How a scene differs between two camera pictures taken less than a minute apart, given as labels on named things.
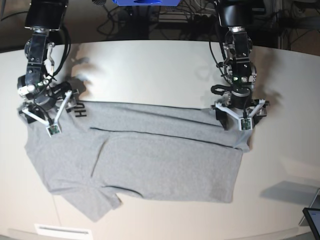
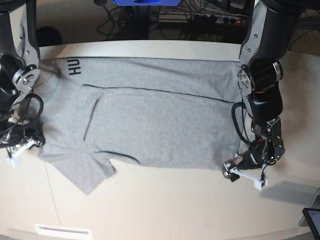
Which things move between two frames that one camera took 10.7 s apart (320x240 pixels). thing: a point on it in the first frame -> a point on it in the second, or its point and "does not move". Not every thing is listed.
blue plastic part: [146, 2] does not move
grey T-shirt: [106, 149] -> [158, 113]
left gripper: [47, 96] -> [17, 134]
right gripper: [240, 104] -> [252, 159]
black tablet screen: [312, 217] does not move
